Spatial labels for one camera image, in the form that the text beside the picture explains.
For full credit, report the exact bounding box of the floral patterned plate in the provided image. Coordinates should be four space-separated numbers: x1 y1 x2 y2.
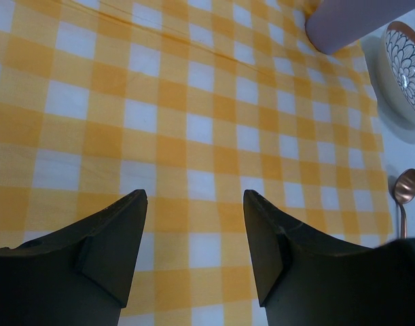
376 20 415 126

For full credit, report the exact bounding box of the lilac cup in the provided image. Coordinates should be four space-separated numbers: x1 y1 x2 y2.
305 0 415 55

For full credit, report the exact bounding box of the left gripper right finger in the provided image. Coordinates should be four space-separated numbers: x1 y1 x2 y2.
243 189 415 325

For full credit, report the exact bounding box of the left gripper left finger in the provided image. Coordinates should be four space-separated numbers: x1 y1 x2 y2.
0 189 147 325

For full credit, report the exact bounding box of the yellow checkered cloth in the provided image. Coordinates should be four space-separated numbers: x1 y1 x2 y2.
0 1 394 325

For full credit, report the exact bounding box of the copper spoon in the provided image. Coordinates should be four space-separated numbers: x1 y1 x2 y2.
392 168 415 238

